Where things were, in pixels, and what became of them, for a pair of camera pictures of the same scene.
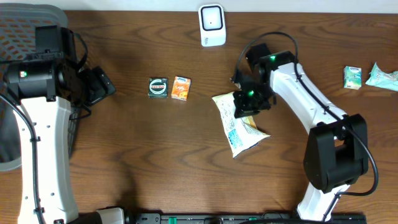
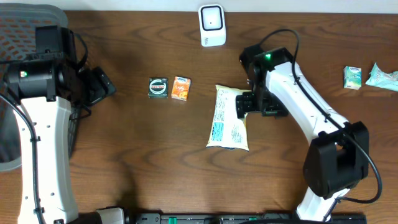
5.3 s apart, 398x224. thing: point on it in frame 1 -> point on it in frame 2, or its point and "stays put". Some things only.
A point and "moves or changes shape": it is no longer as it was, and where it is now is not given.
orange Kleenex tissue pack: (181, 87) stays put
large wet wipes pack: (379, 78) stays put
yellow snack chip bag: (240, 132) moves or changes shape
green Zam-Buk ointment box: (158, 88) stays put
